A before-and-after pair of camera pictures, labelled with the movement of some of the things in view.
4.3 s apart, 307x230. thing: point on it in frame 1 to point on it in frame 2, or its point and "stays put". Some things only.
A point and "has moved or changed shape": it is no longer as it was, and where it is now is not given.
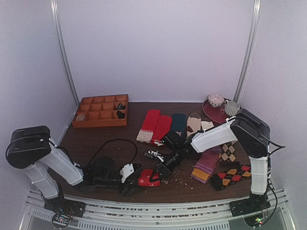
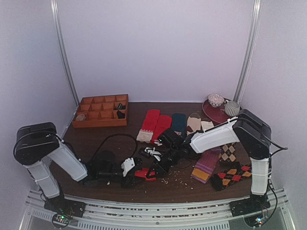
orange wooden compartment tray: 102,111 stays put
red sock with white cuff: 144,179 has moved or changed shape
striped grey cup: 231,108 stays put
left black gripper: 127,190 to 134,180
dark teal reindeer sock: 179,122 stays put
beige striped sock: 194,120 stays put
